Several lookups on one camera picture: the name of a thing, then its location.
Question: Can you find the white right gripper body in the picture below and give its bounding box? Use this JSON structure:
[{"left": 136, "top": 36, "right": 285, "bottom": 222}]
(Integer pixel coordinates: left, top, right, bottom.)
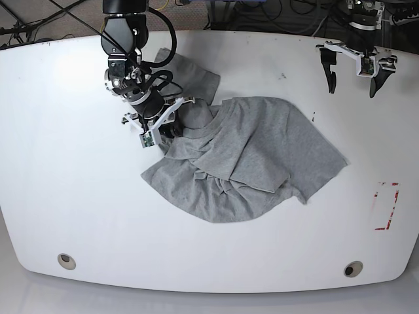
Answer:
[{"left": 121, "top": 97, "right": 196, "bottom": 145}]

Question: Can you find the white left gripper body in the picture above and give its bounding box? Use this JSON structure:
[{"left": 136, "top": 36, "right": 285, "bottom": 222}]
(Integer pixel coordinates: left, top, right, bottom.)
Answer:
[{"left": 316, "top": 41, "right": 397, "bottom": 77}]

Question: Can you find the grey T-shirt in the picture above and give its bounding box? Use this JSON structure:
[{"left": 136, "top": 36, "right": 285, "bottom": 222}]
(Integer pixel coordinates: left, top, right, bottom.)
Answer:
[{"left": 142, "top": 55, "right": 346, "bottom": 223}]

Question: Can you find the white power strip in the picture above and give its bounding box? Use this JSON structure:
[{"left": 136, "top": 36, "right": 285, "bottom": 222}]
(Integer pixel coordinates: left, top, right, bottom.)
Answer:
[{"left": 390, "top": 6, "right": 418, "bottom": 26}]

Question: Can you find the red tape rectangle marking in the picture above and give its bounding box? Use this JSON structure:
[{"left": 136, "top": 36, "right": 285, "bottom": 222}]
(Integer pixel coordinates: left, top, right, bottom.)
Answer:
[{"left": 370, "top": 182, "right": 401, "bottom": 231}]

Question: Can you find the black tripod stand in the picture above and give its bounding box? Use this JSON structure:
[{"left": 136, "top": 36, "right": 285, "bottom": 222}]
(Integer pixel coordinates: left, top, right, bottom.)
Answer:
[{"left": 1, "top": 1, "right": 85, "bottom": 50}]

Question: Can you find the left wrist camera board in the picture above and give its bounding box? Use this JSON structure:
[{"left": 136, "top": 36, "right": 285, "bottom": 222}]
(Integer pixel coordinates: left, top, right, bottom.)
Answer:
[{"left": 358, "top": 58, "right": 375, "bottom": 77}]

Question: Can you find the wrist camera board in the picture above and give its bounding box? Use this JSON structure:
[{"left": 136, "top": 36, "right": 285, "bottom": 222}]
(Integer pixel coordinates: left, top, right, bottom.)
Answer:
[
  {"left": 139, "top": 131, "right": 155, "bottom": 148},
  {"left": 358, "top": 58, "right": 375, "bottom": 77}
]

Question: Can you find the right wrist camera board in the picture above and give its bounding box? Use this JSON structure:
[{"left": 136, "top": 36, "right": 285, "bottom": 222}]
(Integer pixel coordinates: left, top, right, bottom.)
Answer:
[{"left": 139, "top": 131, "right": 155, "bottom": 148}]

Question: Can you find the left table cable grommet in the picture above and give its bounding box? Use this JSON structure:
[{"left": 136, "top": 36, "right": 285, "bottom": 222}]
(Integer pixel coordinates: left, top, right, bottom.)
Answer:
[{"left": 58, "top": 254, "right": 76, "bottom": 271}]

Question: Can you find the table cable grommet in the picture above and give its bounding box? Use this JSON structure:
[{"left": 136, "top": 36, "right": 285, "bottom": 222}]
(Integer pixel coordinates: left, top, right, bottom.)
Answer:
[
  {"left": 344, "top": 261, "right": 363, "bottom": 278},
  {"left": 58, "top": 254, "right": 76, "bottom": 271}
]

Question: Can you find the right table cable grommet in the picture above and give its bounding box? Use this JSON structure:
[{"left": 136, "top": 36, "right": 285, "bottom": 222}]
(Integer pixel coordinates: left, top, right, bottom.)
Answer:
[{"left": 344, "top": 261, "right": 363, "bottom": 278}]

